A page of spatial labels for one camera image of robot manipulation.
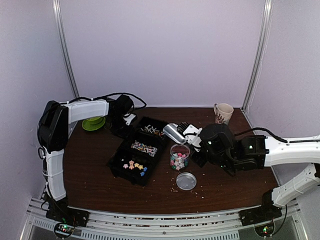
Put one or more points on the clear plastic jar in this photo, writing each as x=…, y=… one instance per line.
x=180, y=148

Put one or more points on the pile of swirl lollipops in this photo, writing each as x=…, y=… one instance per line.
x=148, y=149

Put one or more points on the black three-compartment candy tray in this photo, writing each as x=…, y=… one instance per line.
x=133, y=165

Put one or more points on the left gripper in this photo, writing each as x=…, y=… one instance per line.
x=126, y=135

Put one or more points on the right aluminium frame post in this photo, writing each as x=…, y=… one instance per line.
x=261, y=47

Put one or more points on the green plate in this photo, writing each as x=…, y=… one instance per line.
x=90, y=127

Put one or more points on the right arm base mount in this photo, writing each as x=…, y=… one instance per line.
x=266, y=212

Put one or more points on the pile of stick candies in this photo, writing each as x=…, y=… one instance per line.
x=152, y=130

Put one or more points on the pile of star candies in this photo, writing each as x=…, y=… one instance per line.
x=179, y=161

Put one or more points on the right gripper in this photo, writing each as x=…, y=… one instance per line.
x=199, y=161

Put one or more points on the front aluminium rail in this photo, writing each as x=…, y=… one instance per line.
x=217, y=225

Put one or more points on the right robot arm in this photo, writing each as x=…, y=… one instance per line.
x=220, y=147

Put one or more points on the green bowl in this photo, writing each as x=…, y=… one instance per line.
x=94, y=120

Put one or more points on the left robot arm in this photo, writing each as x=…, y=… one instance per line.
x=53, y=130

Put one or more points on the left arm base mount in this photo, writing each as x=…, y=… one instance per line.
x=60, y=211

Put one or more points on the patterned ceramic mug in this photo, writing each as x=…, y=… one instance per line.
x=223, y=113

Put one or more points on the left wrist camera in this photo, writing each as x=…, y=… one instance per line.
x=129, y=118

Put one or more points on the aluminium frame post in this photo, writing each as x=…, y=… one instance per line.
x=56, y=4
x=261, y=47

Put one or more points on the left aluminium frame post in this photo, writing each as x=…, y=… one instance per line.
x=56, y=4

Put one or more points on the metal scoop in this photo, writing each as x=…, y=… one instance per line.
x=171, y=131

